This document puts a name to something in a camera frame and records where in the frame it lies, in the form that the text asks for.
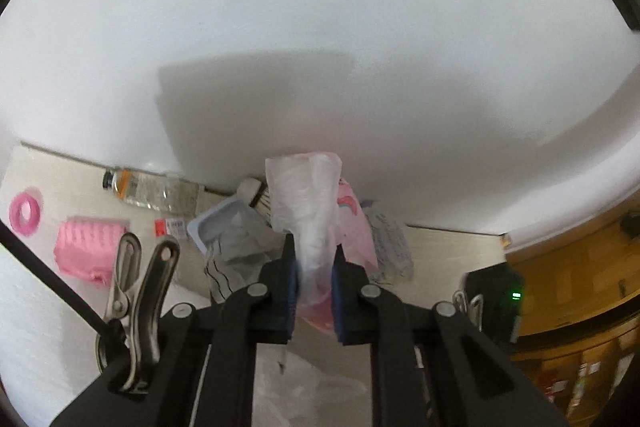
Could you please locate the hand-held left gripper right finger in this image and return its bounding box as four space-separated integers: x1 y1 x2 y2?
330 244 571 427

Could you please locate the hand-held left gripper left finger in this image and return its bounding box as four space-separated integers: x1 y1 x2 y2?
50 233 301 427

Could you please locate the pink sanitary pad pack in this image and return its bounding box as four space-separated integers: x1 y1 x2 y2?
300 179 379 333

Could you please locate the white printed plastic wrapper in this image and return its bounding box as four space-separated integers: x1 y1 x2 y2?
362 202 415 285

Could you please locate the white translucent plastic bag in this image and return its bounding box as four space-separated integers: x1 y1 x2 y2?
264 151 343 308

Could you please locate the white plastic tray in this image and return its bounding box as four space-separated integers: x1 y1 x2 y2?
189 198 266 254

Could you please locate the metal spring clip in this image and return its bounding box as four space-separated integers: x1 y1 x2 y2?
452 289 485 333
97 232 182 395

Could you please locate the crumpled white striped wrapper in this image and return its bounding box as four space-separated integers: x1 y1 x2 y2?
204 217 283 303

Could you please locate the wooden cabinet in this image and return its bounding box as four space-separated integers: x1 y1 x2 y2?
500 202 640 427

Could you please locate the small red white label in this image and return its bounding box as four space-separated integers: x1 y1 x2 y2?
154 218 190 239

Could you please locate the clear plastic bottle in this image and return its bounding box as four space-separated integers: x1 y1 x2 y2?
101 166 206 215

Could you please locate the pink ribbed plastic item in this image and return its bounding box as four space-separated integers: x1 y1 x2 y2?
54 217 131 288

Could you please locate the thick black cable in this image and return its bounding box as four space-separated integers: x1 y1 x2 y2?
0 222 126 343

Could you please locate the pink plastic ring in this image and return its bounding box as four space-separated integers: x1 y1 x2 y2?
9 193 43 235

